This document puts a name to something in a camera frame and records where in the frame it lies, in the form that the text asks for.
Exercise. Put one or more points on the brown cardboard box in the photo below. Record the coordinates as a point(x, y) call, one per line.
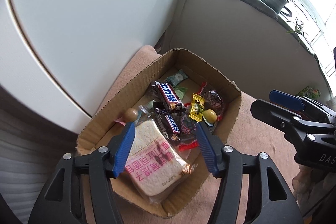
point(207, 70)

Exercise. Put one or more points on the sliced bread packet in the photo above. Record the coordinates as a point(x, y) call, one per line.
point(152, 161)

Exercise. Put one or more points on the olive candy light-blue wrapper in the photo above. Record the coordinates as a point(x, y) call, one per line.
point(210, 115)

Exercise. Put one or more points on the white ribbed panel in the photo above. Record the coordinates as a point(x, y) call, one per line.
point(26, 161)

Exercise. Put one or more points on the brown ball candy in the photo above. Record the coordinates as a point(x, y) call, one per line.
point(130, 114)

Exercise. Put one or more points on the green cube candy clear wrapper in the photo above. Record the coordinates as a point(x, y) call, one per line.
point(148, 106)

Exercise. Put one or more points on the pink table cloth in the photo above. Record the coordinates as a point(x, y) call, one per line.
point(252, 140)

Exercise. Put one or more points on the chocolate bar chinese lettering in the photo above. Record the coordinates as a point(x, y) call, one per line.
point(168, 94)

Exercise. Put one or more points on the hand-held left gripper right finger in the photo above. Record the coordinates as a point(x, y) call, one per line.
point(206, 148)

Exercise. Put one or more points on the green round candy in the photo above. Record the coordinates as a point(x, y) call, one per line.
point(178, 77)

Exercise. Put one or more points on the chocolate bar latin lettering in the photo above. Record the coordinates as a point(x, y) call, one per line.
point(170, 123)

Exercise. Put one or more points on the green candy packet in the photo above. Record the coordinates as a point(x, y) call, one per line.
point(181, 92)

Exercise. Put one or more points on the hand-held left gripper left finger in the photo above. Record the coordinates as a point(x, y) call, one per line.
point(126, 145)

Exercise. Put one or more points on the yellow candy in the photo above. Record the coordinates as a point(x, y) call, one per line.
point(197, 108)

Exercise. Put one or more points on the white cabinet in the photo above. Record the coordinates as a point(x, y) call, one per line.
point(78, 29)

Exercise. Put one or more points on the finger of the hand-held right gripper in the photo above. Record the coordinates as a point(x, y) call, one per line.
point(270, 113)
point(286, 100)

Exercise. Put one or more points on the person's right hand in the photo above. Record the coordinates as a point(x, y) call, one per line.
point(304, 184)

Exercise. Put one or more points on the green tissue box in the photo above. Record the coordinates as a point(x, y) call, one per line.
point(309, 91)

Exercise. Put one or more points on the small hanging plantlet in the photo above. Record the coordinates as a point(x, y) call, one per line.
point(299, 27)

